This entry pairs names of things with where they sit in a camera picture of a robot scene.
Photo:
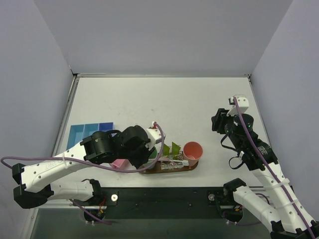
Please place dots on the clear crystal toothbrush holder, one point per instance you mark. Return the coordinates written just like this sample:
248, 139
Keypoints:
164, 166

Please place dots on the pink plastic bin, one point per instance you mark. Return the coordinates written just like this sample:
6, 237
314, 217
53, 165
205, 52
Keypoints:
120, 164

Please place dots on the light blue plastic bin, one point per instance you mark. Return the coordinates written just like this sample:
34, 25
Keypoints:
75, 135

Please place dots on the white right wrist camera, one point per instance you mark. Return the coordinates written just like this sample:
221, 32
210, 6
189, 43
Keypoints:
242, 102

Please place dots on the oval wooden tray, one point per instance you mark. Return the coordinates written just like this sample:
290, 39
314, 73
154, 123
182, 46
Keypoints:
155, 169

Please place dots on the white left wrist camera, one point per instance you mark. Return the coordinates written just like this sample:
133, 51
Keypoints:
154, 135

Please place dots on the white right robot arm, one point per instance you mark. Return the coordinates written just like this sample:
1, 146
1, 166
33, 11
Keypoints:
285, 218

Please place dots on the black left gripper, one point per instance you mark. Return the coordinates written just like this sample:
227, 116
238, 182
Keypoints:
139, 162

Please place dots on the coral plastic cup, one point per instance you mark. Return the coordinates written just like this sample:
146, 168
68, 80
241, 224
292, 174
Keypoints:
192, 152

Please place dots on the green toothpaste tube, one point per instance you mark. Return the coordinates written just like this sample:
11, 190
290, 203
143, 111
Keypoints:
165, 151
175, 150

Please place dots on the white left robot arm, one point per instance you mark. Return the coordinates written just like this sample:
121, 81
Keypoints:
38, 183

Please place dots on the green plastic cup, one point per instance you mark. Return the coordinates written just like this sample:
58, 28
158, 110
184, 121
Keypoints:
153, 156

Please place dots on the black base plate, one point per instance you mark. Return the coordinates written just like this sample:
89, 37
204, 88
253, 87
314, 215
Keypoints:
162, 203

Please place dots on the white toothbrush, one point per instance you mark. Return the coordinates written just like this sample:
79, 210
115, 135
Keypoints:
176, 162

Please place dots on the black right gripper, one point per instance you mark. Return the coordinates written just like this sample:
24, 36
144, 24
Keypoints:
219, 120

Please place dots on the teal plastic bin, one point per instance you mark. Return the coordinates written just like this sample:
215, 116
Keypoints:
89, 129

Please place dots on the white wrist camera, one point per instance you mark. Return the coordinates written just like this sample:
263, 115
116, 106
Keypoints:
154, 135
242, 102

